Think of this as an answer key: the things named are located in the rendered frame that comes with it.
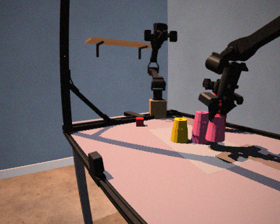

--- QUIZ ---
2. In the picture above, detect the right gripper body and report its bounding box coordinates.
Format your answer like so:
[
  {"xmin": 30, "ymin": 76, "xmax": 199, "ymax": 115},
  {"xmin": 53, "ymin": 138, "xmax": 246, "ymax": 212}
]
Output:
[{"xmin": 198, "ymin": 78, "xmax": 244, "ymax": 108}]

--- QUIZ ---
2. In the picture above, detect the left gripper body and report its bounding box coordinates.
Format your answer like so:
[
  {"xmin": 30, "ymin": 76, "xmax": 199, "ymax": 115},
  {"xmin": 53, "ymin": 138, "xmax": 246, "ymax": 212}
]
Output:
[{"xmin": 144, "ymin": 30, "xmax": 178, "ymax": 43}]

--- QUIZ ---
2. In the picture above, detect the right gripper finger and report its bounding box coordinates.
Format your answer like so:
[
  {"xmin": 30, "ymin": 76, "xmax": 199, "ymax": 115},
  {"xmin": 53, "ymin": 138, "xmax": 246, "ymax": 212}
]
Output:
[
  {"xmin": 219, "ymin": 101, "xmax": 237, "ymax": 116},
  {"xmin": 208, "ymin": 106, "xmax": 221, "ymax": 121}
]

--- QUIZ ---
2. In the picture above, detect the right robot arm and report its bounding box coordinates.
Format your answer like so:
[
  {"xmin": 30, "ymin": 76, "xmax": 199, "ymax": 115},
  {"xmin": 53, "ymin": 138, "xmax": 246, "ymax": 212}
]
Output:
[{"xmin": 202, "ymin": 16, "xmax": 280, "ymax": 93}]

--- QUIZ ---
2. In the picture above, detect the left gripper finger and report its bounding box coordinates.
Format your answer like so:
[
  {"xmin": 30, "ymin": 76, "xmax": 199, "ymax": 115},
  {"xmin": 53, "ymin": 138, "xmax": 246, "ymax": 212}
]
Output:
[
  {"xmin": 162, "ymin": 31, "xmax": 168, "ymax": 41},
  {"xmin": 155, "ymin": 30, "xmax": 164, "ymax": 41}
]

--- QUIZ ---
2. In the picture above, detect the small red cube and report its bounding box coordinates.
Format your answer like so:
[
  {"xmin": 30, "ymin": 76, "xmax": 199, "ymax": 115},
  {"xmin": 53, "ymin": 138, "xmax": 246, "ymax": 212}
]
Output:
[{"xmin": 136, "ymin": 117, "xmax": 144, "ymax": 126}]

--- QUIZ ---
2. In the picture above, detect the pink cup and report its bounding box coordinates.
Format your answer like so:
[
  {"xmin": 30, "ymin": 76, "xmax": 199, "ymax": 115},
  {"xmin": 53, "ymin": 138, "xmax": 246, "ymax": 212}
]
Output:
[
  {"xmin": 191, "ymin": 134, "xmax": 209, "ymax": 144},
  {"xmin": 192, "ymin": 111, "xmax": 209, "ymax": 136},
  {"xmin": 206, "ymin": 115, "xmax": 225, "ymax": 143}
]

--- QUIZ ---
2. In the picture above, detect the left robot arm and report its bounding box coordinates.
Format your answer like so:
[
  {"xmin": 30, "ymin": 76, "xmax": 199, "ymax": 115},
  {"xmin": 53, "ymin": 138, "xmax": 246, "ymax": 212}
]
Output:
[{"xmin": 148, "ymin": 23, "xmax": 168, "ymax": 101}]

